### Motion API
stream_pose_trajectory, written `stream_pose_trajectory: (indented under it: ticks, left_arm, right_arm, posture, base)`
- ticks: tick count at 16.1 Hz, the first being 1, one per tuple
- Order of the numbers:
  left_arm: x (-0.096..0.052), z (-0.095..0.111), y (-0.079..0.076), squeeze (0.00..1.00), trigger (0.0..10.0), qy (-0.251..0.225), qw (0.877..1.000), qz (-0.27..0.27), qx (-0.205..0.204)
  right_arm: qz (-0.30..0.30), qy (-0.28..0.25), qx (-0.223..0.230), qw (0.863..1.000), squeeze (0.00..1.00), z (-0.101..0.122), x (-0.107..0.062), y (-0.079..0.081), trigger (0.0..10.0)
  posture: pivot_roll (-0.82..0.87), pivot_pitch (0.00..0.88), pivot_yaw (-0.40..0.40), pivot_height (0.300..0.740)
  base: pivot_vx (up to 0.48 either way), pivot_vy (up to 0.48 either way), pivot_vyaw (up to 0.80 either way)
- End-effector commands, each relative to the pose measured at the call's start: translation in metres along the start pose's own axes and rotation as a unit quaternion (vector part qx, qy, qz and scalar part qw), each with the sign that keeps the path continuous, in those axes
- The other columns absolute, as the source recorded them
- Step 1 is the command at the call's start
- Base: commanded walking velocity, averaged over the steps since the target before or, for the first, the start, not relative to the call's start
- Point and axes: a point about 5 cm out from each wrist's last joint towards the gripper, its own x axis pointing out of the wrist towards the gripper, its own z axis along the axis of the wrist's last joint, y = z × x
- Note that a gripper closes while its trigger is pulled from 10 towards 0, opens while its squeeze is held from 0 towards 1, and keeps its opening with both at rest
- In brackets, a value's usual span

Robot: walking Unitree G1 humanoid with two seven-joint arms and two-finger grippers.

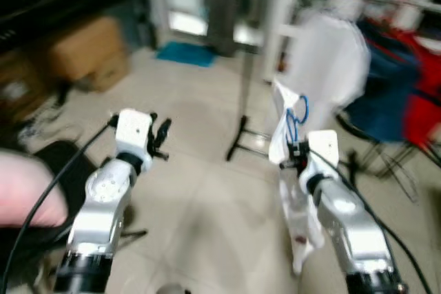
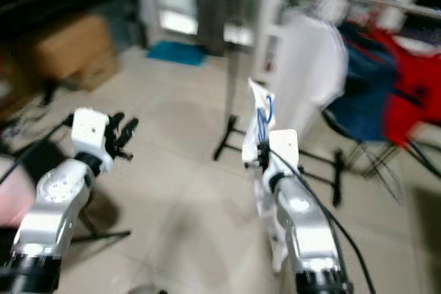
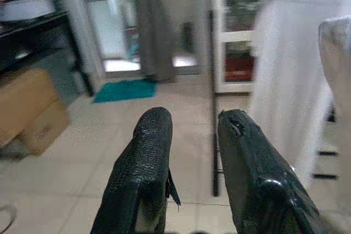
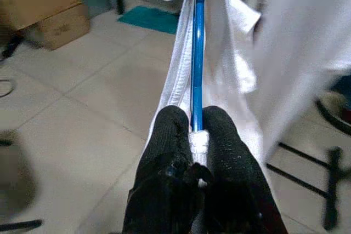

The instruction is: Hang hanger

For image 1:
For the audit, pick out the dark grey curtain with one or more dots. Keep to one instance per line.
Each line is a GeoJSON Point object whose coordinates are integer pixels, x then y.
{"type": "Point", "coordinates": [222, 8]}

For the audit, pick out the black cross-leg stand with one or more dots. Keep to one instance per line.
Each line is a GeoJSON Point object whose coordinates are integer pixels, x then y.
{"type": "Point", "coordinates": [386, 156]}

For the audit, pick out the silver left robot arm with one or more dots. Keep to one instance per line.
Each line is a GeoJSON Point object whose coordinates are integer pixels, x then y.
{"type": "Point", "coordinates": [103, 204]}

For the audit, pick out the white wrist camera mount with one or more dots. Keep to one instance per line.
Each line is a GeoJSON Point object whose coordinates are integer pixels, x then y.
{"type": "Point", "coordinates": [133, 134]}
{"type": "Point", "coordinates": [322, 151]}

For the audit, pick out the printed cardboard box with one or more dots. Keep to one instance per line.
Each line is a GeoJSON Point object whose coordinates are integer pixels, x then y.
{"type": "Point", "coordinates": [107, 74]}

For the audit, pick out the blue clothes hanger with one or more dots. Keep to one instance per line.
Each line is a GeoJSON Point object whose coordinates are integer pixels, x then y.
{"type": "Point", "coordinates": [295, 118]}

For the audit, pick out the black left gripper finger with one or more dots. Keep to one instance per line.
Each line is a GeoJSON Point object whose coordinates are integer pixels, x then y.
{"type": "Point", "coordinates": [165, 127]}

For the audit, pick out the red logo t-shirt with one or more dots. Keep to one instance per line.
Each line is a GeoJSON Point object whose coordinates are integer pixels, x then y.
{"type": "Point", "coordinates": [427, 94]}

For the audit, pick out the person bare pink limb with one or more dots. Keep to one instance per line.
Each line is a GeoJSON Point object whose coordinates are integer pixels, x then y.
{"type": "Point", "coordinates": [24, 191]}

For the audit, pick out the large plain cardboard box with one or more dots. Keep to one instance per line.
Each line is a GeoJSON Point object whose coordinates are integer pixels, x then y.
{"type": "Point", "coordinates": [83, 49]}

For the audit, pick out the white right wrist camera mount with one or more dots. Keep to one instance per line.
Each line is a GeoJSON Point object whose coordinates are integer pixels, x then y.
{"type": "Point", "coordinates": [322, 151]}

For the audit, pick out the teal floor mat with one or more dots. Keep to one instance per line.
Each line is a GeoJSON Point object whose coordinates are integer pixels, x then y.
{"type": "Point", "coordinates": [185, 53]}

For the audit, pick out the plain white t-shirt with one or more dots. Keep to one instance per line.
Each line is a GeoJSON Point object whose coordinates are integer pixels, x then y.
{"type": "Point", "coordinates": [331, 67]}

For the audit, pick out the blue denim garment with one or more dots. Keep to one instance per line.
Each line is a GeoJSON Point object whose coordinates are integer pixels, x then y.
{"type": "Point", "coordinates": [386, 94]}

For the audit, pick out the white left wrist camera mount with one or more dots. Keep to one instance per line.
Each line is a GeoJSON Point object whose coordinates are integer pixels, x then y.
{"type": "Point", "coordinates": [133, 134]}

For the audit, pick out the grey robot left leg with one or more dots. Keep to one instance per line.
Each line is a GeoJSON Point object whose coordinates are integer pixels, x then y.
{"type": "Point", "coordinates": [171, 288]}

